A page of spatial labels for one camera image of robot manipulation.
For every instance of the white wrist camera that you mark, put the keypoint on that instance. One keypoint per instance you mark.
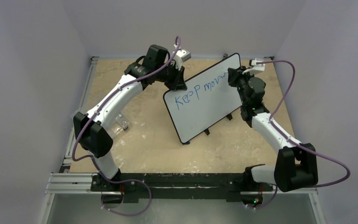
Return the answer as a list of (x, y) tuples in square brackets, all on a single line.
[(181, 57), (256, 66)]

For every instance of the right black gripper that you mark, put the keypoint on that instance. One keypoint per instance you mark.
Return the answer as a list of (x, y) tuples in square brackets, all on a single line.
[(235, 76)]

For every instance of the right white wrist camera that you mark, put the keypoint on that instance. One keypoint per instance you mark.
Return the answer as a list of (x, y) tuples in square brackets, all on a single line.
[(256, 66)]

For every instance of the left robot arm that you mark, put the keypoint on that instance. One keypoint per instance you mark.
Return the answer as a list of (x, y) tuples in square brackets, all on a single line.
[(157, 65)]

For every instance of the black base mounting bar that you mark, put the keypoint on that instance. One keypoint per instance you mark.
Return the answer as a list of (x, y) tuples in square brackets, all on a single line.
[(231, 187)]

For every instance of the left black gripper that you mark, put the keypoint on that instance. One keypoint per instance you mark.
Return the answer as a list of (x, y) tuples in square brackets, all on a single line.
[(175, 85)]

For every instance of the white whiteboard black frame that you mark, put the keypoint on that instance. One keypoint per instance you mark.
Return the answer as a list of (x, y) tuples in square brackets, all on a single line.
[(207, 100)]

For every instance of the clear plastic bag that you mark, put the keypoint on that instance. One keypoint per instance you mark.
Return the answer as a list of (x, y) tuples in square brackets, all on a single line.
[(118, 120)]

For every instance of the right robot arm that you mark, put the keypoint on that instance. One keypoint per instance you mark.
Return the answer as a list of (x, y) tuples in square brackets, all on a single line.
[(296, 163)]

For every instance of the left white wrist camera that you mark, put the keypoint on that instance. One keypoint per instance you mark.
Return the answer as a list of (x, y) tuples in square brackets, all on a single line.
[(181, 57)]

